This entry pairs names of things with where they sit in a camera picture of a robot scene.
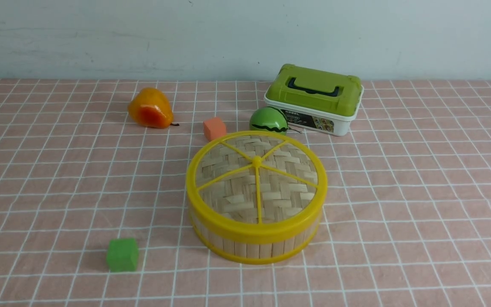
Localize yellow woven steamer lid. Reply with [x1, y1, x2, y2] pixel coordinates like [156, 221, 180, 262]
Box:
[185, 131, 329, 244]

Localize pink checkered tablecloth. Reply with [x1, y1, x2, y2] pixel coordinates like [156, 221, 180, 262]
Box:
[0, 78, 491, 307]

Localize green foam cube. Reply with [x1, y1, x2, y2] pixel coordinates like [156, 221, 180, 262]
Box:
[107, 237, 139, 272]

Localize orange yellow toy pear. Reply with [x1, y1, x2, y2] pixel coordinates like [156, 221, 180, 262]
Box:
[128, 87, 180, 129]

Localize orange foam cube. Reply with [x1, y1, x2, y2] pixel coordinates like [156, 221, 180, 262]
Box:
[203, 117, 227, 142]

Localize green lidded white storage box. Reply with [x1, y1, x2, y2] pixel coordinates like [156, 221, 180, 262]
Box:
[264, 64, 364, 136]

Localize bamboo steamer basket yellow rims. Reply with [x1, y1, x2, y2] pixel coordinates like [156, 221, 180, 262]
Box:
[189, 211, 322, 265]

